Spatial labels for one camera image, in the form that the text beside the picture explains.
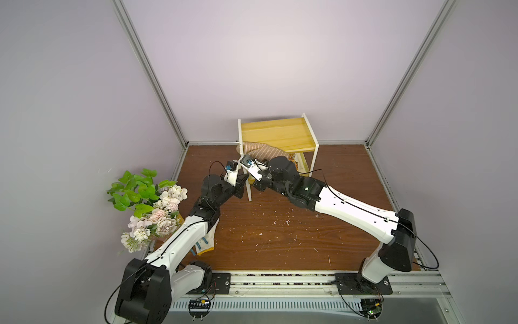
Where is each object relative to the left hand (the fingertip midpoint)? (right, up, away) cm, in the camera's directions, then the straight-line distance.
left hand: (246, 173), depth 80 cm
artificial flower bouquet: (-28, -9, -15) cm, 33 cm away
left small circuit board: (-16, -49, -8) cm, 52 cm away
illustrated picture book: (+25, +6, +12) cm, 28 cm away
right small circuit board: (+46, -48, -10) cm, 67 cm away
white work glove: (-17, -30, +3) cm, 35 cm away
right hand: (+5, +7, -9) cm, 12 cm away
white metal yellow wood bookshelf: (+19, +15, -2) cm, 24 cm away
